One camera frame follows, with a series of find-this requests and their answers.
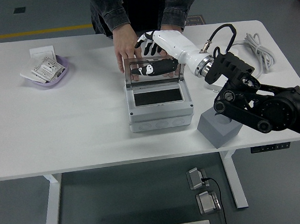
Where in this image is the person's right hand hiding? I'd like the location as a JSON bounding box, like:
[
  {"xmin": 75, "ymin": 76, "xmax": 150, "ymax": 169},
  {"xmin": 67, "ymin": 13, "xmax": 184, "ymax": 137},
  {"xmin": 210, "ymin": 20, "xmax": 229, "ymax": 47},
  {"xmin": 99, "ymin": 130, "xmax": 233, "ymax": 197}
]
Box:
[{"xmin": 111, "ymin": 22, "xmax": 146, "ymax": 83}]

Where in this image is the person's left hand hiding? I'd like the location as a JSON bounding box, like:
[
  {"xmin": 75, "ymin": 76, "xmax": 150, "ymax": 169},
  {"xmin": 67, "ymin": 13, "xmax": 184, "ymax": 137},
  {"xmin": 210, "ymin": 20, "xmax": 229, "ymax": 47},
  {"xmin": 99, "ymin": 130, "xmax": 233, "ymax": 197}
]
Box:
[{"xmin": 156, "ymin": 23, "xmax": 187, "ymax": 80}]

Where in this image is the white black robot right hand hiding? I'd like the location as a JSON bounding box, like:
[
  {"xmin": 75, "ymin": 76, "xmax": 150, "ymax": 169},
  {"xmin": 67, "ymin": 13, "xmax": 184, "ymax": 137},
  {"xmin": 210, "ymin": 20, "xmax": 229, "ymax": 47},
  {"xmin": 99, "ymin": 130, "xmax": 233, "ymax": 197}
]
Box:
[{"xmin": 127, "ymin": 26, "xmax": 213, "ymax": 79}]

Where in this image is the grey electrical box clear lid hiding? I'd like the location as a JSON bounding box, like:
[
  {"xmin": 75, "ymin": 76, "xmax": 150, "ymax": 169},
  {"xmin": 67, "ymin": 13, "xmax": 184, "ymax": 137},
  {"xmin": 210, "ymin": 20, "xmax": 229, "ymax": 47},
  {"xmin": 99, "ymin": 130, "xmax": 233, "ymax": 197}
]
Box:
[{"xmin": 121, "ymin": 53, "xmax": 196, "ymax": 134}]

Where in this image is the black floor sign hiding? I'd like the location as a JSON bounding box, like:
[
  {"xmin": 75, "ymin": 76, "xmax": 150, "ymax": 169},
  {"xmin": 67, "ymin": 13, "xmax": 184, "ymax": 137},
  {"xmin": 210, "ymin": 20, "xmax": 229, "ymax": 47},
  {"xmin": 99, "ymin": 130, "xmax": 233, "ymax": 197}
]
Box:
[{"xmin": 183, "ymin": 15, "xmax": 207, "ymax": 27}]

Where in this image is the person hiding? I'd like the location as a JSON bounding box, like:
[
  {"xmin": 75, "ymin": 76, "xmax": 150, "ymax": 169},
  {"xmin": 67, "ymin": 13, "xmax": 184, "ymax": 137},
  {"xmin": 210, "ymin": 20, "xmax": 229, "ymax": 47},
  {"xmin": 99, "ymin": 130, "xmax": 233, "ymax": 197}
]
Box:
[{"xmin": 85, "ymin": 0, "xmax": 207, "ymax": 41}]

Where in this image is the bagged white socket panel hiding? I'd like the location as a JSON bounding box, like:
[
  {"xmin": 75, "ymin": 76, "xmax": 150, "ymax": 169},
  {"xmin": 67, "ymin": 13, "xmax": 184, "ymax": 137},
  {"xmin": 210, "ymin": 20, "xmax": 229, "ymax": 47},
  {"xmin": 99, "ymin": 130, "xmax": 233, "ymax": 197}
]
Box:
[{"xmin": 31, "ymin": 55, "xmax": 65, "ymax": 84}]

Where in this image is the yellow floor tape line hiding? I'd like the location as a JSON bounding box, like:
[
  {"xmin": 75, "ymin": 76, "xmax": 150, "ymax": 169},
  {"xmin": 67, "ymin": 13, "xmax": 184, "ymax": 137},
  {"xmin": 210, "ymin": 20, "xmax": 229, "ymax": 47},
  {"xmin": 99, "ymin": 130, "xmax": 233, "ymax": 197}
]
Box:
[{"xmin": 0, "ymin": 23, "xmax": 93, "ymax": 41}]

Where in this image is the purple plastic tray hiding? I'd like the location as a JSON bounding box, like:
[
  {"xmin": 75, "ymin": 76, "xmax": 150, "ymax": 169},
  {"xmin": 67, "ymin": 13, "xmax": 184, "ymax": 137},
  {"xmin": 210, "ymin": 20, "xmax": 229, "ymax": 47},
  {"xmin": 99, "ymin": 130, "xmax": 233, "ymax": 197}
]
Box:
[{"xmin": 23, "ymin": 54, "xmax": 72, "ymax": 89}]

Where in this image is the grey cube block round hole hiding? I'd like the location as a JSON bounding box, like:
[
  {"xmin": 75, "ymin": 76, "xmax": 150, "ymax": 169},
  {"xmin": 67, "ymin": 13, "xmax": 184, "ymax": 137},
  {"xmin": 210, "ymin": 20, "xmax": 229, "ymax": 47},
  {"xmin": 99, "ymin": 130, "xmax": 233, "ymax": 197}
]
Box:
[{"xmin": 195, "ymin": 104, "xmax": 243, "ymax": 150}]

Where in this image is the white flat packet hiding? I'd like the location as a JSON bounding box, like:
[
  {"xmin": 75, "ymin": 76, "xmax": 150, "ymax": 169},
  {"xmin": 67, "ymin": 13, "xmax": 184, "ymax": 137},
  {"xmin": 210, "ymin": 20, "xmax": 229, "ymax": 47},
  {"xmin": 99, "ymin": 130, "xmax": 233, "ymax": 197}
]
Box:
[{"xmin": 19, "ymin": 57, "xmax": 47, "ymax": 85}]

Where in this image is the grey metal foot pedal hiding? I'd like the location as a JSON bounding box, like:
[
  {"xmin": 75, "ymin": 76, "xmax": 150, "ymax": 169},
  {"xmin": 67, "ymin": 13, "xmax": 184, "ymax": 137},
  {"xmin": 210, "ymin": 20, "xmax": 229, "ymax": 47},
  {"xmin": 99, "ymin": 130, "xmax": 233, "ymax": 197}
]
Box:
[
  {"xmin": 185, "ymin": 166, "xmax": 210, "ymax": 191},
  {"xmin": 195, "ymin": 189, "xmax": 222, "ymax": 216}
]

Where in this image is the black table control panel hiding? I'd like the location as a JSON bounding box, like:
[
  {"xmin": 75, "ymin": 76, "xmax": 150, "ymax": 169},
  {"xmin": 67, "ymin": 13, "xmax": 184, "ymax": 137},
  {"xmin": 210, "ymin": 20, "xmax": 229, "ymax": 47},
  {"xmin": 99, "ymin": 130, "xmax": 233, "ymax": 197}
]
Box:
[{"xmin": 250, "ymin": 142, "xmax": 291, "ymax": 153}]

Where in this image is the white table leg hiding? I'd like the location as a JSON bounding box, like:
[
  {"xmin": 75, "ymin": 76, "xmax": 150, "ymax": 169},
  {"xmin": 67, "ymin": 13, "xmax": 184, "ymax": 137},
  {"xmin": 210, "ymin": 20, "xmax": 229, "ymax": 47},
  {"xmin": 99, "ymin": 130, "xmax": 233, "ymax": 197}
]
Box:
[
  {"xmin": 219, "ymin": 148, "xmax": 249, "ymax": 211},
  {"xmin": 39, "ymin": 172, "xmax": 67, "ymax": 224}
]

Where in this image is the white power strip cord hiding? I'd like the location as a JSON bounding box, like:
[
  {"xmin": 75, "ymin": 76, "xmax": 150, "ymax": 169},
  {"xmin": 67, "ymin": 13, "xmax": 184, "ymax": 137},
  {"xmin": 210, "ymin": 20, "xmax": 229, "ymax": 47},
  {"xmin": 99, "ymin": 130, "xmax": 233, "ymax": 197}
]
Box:
[{"xmin": 231, "ymin": 31, "xmax": 278, "ymax": 81}]

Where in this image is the white wall switch plate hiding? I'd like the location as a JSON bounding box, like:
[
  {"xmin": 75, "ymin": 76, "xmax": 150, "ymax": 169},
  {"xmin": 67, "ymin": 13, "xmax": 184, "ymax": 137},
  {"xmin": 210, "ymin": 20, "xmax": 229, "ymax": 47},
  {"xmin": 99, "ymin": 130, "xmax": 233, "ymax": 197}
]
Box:
[{"xmin": 29, "ymin": 46, "xmax": 58, "ymax": 62}]

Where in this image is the black pedal cable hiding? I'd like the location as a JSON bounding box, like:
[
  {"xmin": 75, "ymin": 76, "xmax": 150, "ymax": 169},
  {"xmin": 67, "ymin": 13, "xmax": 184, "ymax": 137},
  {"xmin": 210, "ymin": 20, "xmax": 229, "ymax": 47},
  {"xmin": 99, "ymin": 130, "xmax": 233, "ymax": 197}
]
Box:
[{"xmin": 201, "ymin": 176, "xmax": 227, "ymax": 224}]

